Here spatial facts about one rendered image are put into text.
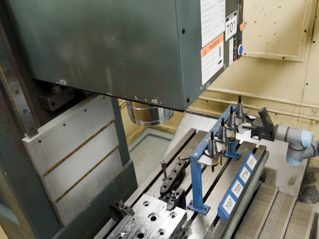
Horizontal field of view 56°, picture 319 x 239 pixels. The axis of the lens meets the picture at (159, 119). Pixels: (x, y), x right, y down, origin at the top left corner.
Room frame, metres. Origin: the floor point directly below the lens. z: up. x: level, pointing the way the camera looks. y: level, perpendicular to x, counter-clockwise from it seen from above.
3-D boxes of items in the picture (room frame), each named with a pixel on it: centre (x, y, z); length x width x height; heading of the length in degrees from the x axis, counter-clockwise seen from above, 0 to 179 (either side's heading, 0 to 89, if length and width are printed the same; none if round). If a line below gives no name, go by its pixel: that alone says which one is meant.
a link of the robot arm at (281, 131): (1.15, -0.57, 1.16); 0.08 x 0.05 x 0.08; 144
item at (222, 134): (1.10, -0.27, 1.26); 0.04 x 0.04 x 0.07
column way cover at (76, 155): (1.17, 0.38, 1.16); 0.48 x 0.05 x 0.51; 144
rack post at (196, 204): (0.99, -0.13, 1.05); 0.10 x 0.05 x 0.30; 54
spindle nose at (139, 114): (0.91, 0.02, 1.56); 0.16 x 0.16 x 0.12
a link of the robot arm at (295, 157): (1.11, -0.65, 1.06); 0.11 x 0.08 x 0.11; 96
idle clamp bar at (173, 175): (1.18, -0.03, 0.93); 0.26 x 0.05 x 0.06; 149
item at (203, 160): (0.96, -0.18, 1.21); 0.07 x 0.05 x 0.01; 54
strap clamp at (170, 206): (0.98, -0.03, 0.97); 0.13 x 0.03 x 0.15; 144
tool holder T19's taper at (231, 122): (1.18, -0.34, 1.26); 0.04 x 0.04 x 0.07
